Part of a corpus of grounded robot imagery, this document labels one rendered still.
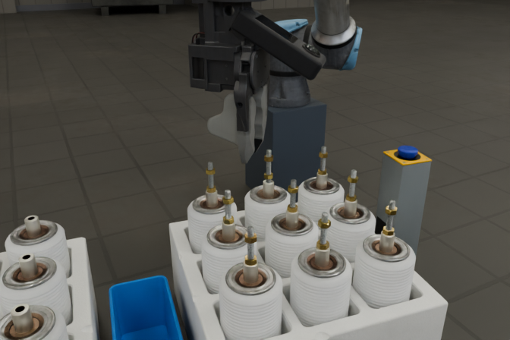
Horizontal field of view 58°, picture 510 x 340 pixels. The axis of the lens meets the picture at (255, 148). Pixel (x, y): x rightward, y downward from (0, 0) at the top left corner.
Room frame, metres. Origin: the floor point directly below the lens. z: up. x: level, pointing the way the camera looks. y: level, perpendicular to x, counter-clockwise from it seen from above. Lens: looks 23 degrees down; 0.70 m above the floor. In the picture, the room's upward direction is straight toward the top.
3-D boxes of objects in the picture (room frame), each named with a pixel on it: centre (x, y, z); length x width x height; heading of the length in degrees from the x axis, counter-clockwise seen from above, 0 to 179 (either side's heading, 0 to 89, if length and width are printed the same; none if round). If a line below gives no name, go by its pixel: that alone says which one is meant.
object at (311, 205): (0.86, -0.14, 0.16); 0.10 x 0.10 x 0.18
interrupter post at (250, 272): (0.56, 0.01, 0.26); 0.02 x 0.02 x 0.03
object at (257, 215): (0.83, -0.03, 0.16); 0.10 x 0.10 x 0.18
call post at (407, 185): (0.88, -0.32, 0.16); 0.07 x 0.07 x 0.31; 19
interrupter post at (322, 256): (0.60, -0.11, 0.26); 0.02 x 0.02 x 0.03
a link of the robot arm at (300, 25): (1.32, -0.10, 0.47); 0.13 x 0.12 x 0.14; 72
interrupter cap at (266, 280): (0.56, 0.01, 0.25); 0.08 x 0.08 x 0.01
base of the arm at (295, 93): (1.32, -0.09, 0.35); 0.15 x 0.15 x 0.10
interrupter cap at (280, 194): (0.83, -0.03, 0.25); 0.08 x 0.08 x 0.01
